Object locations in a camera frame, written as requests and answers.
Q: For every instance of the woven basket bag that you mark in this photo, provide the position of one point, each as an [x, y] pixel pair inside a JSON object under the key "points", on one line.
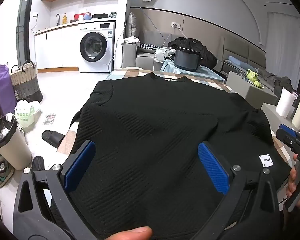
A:
{"points": [[25, 84]]}

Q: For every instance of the grey sofa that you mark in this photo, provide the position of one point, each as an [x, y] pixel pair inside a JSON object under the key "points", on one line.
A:
{"points": [[150, 27]]}

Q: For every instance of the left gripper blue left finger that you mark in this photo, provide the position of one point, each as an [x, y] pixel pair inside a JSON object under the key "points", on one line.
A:
{"points": [[77, 164]]}

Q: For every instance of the grey white clothes heap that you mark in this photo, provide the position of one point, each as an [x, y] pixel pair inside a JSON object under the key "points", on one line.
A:
{"points": [[163, 53]]}

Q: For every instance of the light blue checked cloth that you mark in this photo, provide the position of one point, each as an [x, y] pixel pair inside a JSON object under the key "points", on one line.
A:
{"points": [[169, 67]]}

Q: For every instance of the person's right hand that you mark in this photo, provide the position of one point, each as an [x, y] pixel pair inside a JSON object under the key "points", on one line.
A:
{"points": [[293, 187]]}

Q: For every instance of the black slipper near bed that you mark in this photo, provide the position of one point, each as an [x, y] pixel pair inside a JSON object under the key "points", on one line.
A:
{"points": [[53, 138]]}

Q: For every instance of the white kitchen cabinet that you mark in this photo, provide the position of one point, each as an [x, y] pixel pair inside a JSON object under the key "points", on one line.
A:
{"points": [[57, 49]]}

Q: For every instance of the houndstooth pillow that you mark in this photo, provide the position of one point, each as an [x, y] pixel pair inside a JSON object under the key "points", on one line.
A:
{"points": [[148, 48]]}

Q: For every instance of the purple bag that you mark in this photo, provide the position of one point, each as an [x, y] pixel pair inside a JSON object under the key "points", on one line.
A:
{"points": [[7, 97]]}

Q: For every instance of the black slipper far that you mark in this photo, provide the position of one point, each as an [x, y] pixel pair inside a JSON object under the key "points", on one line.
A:
{"points": [[38, 164]]}

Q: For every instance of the black storage bin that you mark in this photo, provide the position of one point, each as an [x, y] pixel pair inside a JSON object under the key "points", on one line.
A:
{"points": [[187, 59]]}

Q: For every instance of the black knit sweater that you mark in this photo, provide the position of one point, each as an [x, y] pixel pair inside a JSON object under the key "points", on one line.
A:
{"points": [[146, 170]]}

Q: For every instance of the white green plastic bag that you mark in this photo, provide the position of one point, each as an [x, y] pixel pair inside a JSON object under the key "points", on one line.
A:
{"points": [[25, 111]]}

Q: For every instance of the person's left hand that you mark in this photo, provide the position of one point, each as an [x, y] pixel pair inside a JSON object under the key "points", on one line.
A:
{"points": [[141, 233]]}

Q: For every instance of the white paper roll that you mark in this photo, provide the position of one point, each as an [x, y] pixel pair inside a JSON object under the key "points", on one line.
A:
{"points": [[285, 102]]}

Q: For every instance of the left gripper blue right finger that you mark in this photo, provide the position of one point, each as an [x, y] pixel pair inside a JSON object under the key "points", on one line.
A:
{"points": [[214, 169]]}

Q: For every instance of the grey side table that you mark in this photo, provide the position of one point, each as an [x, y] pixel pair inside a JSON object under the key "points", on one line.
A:
{"points": [[255, 96]]}

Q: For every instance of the beige trash can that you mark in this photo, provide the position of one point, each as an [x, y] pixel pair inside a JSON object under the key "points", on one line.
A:
{"points": [[13, 146]]}

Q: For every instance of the black clothes pile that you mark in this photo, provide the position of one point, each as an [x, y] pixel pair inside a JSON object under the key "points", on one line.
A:
{"points": [[207, 59]]}

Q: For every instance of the green teapot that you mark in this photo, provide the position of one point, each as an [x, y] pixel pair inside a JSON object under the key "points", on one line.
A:
{"points": [[253, 78]]}

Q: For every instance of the white front-load washing machine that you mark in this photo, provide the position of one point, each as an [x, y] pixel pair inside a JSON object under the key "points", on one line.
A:
{"points": [[96, 46]]}

